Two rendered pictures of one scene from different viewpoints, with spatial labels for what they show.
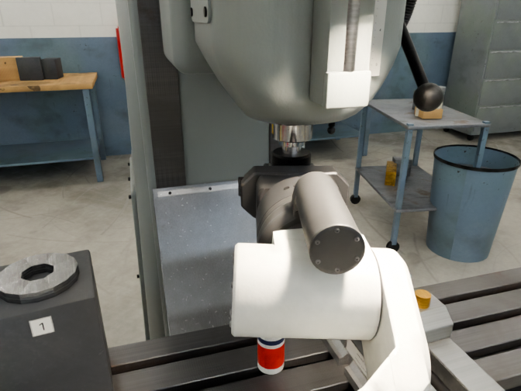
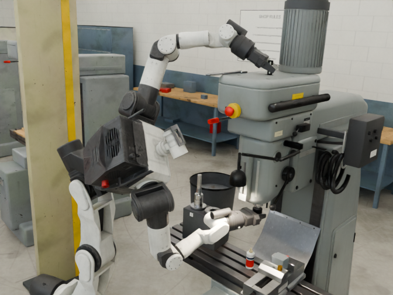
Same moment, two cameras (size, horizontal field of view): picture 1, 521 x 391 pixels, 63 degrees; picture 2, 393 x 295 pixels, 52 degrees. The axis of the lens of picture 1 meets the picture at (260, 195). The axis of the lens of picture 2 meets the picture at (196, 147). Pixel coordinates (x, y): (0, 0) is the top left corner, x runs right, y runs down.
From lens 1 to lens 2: 1.69 m
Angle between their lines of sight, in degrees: 56
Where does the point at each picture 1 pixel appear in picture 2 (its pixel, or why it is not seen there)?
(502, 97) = not seen: outside the picture
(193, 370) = (234, 256)
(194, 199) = (280, 218)
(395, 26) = (261, 189)
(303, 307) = (209, 222)
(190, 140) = (284, 198)
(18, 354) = (201, 223)
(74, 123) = not seen: hidden behind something
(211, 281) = (270, 247)
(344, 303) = (212, 224)
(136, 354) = (230, 246)
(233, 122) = (299, 198)
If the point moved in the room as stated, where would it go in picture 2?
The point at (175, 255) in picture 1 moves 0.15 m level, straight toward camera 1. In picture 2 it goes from (266, 233) to (249, 242)
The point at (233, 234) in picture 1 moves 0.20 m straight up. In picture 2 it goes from (286, 237) to (290, 203)
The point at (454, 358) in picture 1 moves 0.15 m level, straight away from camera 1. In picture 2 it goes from (272, 284) to (306, 286)
